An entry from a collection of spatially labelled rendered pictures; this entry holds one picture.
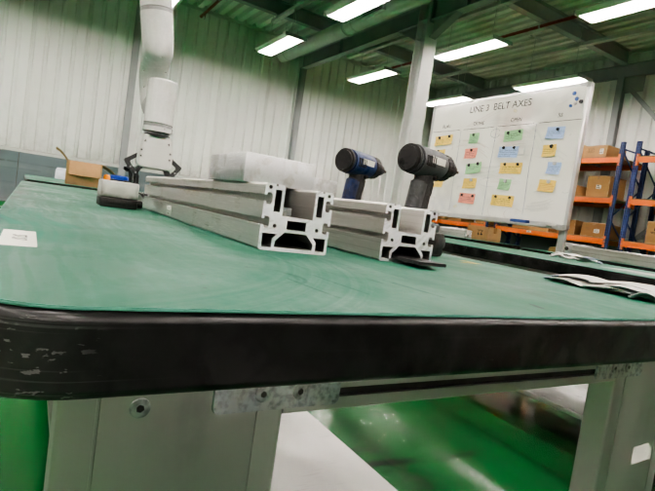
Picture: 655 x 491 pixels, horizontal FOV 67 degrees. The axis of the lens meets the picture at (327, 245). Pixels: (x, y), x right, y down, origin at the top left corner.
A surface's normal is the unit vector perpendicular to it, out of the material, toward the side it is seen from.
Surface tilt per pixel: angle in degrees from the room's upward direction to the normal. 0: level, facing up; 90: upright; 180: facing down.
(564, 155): 90
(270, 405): 90
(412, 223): 90
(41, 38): 90
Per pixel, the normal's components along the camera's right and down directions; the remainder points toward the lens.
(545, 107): -0.85, -0.09
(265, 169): 0.50, 0.13
